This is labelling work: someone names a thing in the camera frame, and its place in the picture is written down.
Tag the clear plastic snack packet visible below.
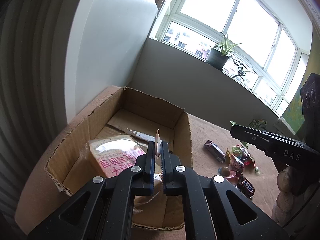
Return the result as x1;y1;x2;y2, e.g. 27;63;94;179
134;129;168;214

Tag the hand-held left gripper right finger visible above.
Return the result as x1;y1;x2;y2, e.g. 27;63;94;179
161;141;292;240

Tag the green printed carton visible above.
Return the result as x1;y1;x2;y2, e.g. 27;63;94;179
248;118;268;131

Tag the potted spider plant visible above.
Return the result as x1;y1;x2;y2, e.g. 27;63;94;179
206;31;255;84

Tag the red candy packet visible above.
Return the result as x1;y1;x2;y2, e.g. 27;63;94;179
240;147;256;167

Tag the green yellow candy packet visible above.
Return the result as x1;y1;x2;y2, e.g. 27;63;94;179
225;145;242;161

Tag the brown cardboard box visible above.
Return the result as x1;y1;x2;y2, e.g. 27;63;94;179
44;87;193;230

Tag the pink candy packet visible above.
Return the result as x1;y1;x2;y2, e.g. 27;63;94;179
229;155;245;173

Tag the white frame window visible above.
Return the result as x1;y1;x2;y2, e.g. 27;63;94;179
149;0;310;117

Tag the person's right hand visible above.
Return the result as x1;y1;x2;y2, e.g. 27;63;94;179
271;165;307;228

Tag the brown chocolate bar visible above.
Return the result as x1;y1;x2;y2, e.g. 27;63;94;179
236;176;256;198
204;140;226;163

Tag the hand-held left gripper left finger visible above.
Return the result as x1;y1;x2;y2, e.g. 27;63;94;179
27;141;155;240

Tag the grey curtain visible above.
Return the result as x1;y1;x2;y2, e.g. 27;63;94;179
0;0;87;233

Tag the wall map poster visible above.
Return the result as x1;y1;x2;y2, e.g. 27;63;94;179
274;77;310;137

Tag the pink print bread packet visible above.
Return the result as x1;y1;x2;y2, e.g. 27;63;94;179
87;134;150;179

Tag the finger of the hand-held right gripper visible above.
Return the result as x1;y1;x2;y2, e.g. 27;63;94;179
230;124;275;153

